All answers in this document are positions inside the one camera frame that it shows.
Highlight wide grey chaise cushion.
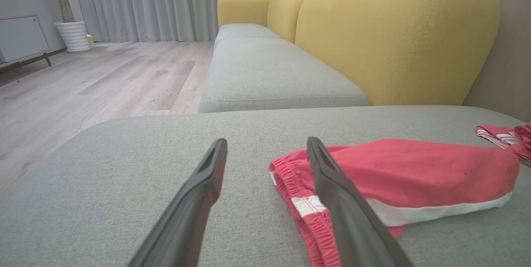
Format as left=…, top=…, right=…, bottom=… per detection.
left=0, top=105, right=531, bottom=267

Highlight grey pleated curtain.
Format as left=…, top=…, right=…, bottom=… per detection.
left=58, top=0, right=279, bottom=43

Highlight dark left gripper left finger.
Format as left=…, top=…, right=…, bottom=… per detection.
left=127, top=138, right=228, bottom=267

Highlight pale low cabinet dark legs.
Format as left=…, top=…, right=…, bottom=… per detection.
left=0, top=15, right=67, bottom=75

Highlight yellow sofa back cushion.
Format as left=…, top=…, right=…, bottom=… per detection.
left=295, top=0, right=501, bottom=107
left=267, top=0, right=309, bottom=44

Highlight grey sofa seat cushion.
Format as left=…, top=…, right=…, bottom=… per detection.
left=198, top=37, right=370, bottom=113
left=214, top=23, right=282, bottom=50

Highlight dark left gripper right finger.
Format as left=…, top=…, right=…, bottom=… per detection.
left=307, top=136, right=415, bottom=267

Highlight red white-striped basketball shorts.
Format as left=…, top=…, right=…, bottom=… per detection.
left=269, top=138, right=521, bottom=267

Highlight white ribbed plant pot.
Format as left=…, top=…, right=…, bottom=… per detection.
left=55, top=20, right=93, bottom=53

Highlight red basketball jersey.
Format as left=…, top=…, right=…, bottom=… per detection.
left=475, top=122, right=531, bottom=166

